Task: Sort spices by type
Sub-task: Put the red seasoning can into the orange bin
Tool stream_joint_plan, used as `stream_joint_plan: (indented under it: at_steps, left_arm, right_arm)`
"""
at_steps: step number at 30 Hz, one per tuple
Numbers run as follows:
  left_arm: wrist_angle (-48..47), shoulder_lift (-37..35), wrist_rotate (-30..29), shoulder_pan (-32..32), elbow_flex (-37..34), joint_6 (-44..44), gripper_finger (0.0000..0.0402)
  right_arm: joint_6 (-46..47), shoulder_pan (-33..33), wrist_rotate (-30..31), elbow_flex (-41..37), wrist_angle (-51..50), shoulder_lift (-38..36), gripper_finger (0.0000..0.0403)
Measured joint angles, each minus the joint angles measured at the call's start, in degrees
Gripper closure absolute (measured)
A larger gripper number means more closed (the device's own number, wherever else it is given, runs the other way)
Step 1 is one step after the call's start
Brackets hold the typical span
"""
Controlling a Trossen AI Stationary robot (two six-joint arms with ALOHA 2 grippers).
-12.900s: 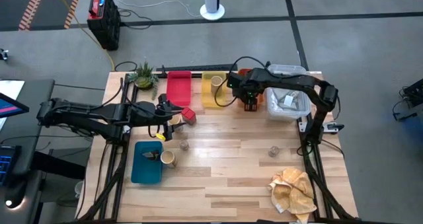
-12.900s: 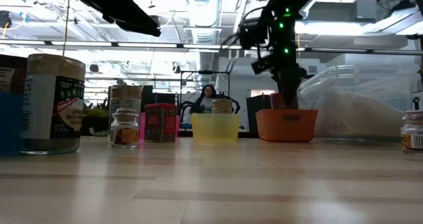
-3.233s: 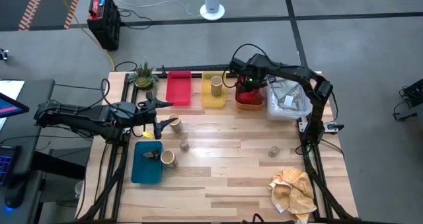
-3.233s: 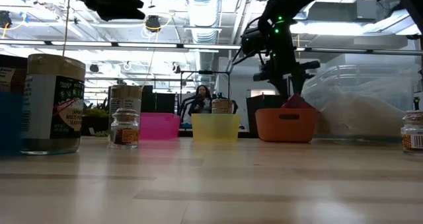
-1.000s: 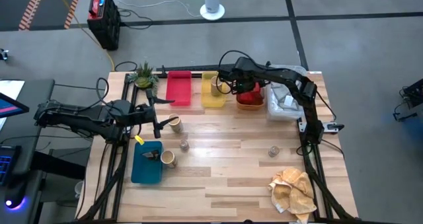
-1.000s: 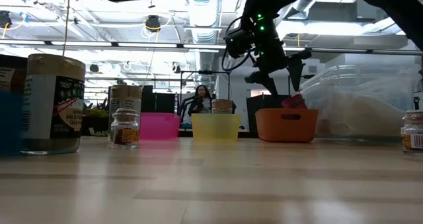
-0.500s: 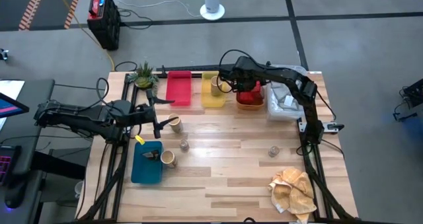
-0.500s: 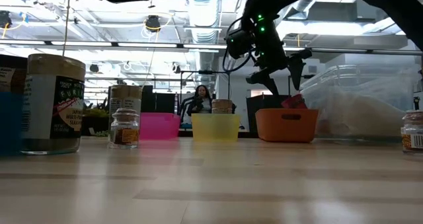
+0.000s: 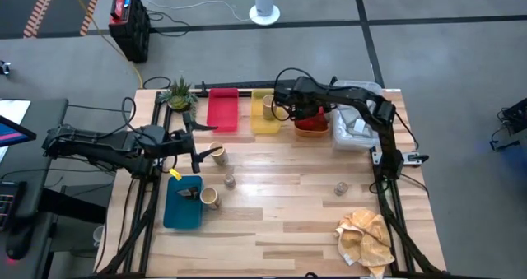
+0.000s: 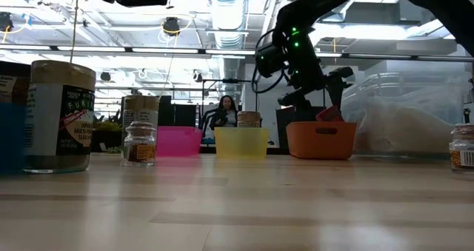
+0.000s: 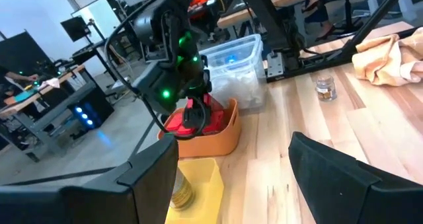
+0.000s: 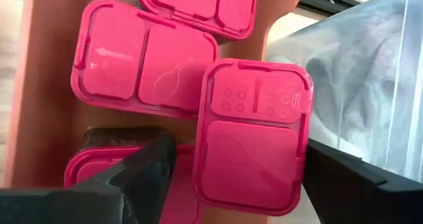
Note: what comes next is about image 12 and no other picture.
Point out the grey cloth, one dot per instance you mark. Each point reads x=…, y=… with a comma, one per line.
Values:
x=347, y=85

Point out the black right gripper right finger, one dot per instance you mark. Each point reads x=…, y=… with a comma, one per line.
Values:
x=363, y=201

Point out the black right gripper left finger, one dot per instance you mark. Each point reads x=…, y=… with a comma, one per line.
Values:
x=82, y=204

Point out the pink lunch box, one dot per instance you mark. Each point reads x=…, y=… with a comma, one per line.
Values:
x=142, y=62

